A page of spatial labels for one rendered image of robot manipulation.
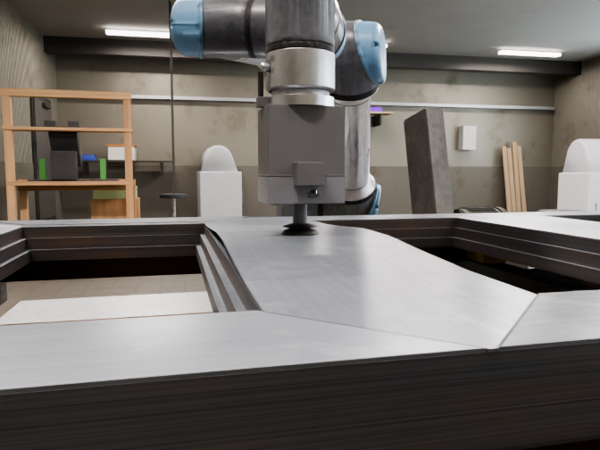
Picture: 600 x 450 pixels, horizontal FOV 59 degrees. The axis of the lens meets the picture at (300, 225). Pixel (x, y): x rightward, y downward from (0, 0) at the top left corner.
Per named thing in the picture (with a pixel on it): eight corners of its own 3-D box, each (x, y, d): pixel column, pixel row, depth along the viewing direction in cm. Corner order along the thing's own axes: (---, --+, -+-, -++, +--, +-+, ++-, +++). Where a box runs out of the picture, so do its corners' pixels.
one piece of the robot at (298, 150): (267, 61, 51) (268, 230, 53) (355, 65, 53) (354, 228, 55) (251, 78, 60) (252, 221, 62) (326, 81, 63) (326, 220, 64)
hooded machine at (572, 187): (631, 251, 649) (638, 137, 636) (587, 252, 639) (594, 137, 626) (593, 244, 715) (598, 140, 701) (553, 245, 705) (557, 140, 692)
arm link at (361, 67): (325, 204, 145) (313, 8, 105) (380, 207, 142) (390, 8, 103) (319, 236, 137) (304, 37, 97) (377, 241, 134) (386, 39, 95)
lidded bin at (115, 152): (137, 161, 982) (137, 145, 979) (135, 160, 943) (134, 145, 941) (110, 161, 972) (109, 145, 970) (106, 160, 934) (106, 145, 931)
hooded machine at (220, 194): (240, 222, 1027) (239, 146, 1013) (244, 226, 962) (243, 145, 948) (197, 223, 1011) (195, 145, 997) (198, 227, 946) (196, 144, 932)
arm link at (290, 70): (344, 50, 55) (267, 45, 53) (344, 95, 55) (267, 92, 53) (323, 63, 62) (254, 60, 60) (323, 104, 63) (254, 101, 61)
